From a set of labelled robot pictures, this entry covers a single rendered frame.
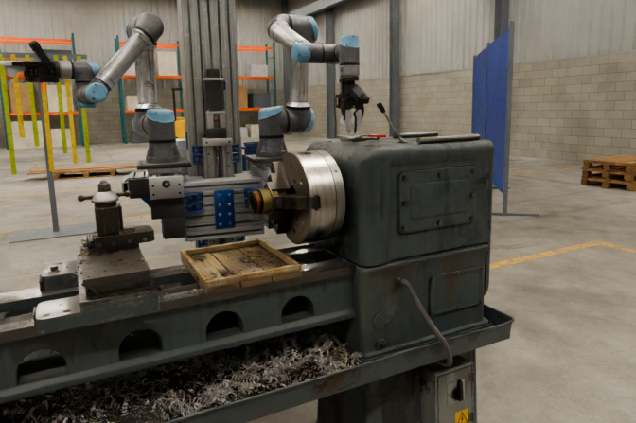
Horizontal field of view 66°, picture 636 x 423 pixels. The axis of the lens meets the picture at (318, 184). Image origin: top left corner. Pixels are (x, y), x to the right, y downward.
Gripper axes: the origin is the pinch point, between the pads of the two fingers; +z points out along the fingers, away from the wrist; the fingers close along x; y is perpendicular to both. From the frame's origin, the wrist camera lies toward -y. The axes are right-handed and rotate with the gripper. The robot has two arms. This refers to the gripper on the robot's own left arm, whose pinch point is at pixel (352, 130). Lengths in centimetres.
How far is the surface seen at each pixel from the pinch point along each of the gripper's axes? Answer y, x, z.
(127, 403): -23, 90, 73
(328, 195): -27.4, 25.7, 18.8
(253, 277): -30, 53, 41
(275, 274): -30, 46, 41
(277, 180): -10.0, 35.9, 15.2
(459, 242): -32, -25, 41
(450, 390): -39, -16, 92
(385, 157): -33.5, 8.1, 7.4
